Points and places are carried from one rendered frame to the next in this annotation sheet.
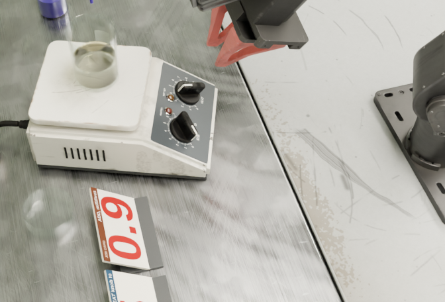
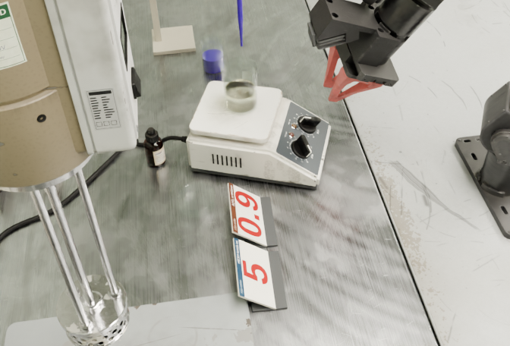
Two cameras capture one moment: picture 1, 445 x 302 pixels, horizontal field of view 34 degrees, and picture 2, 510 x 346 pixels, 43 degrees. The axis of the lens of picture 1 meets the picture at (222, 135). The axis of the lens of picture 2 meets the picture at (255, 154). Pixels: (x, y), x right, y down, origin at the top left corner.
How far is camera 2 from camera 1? 18 cm
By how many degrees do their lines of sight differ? 12
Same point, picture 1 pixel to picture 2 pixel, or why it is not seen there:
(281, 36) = (377, 73)
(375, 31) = (461, 96)
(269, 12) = (368, 53)
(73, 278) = (209, 246)
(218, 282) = (318, 260)
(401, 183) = (471, 205)
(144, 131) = (271, 146)
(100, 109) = (240, 127)
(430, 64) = (495, 105)
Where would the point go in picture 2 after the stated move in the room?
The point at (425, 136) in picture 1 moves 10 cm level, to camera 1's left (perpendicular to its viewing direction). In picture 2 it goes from (492, 166) to (420, 157)
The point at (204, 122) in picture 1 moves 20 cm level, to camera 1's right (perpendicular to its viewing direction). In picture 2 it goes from (318, 147) to (454, 165)
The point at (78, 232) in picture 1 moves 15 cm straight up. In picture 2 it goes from (216, 217) to (209, 140)
